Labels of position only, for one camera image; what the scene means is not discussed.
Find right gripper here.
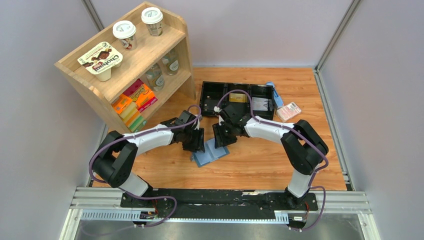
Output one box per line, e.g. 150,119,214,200
212,121,237,149

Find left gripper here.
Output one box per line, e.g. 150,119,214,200
182,127,206,154

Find teal leather card holder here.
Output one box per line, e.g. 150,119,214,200
190,138,230,168

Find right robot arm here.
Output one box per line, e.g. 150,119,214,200
212,105,329,210

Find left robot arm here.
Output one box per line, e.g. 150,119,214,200
89,110,205,208

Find gold card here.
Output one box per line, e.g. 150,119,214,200
228,93,248,103

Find silver VIP card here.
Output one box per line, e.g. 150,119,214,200
252,97,273,111

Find pink card box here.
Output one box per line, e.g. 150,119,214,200
276,102,302,123

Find black bin middle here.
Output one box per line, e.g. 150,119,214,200
222,83,250,115

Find black bin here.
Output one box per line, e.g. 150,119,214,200
222,83,250,115
249,84,275,120
199,81,227,117

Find black bin left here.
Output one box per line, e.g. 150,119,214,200
199,81,227,117

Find black bin right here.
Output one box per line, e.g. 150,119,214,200
249,84,275,120

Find light blue box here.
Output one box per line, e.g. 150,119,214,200
265,81,284,110

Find red orange sponge pack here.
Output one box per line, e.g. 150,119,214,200
123,78,158,113

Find glass bottle left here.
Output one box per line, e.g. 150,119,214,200
145,63,165,91

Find glass bottle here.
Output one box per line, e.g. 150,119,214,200
161,48,179,75
145,63,165,91

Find colourful sponge stack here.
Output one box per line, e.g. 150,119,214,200
111,94,146,133

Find glass bottle right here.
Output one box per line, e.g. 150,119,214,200
161,48,179,75

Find wooden shelf unit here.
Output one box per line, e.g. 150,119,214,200
54,1,196,133

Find Chobani yogurt pack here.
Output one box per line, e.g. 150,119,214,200
77,41,123,82

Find white lidded cup left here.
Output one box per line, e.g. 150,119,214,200
112,20,138,51

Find white lidded cup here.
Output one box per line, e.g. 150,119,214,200
141,7,164,37
112,20,138,51

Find white lidded cup right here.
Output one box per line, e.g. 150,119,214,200
141,7,164,37

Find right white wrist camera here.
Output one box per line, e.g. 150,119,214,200
213,106,224,125

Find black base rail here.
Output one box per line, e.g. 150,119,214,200
120,188,318,220

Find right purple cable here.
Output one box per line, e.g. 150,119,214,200
215,89,330,232

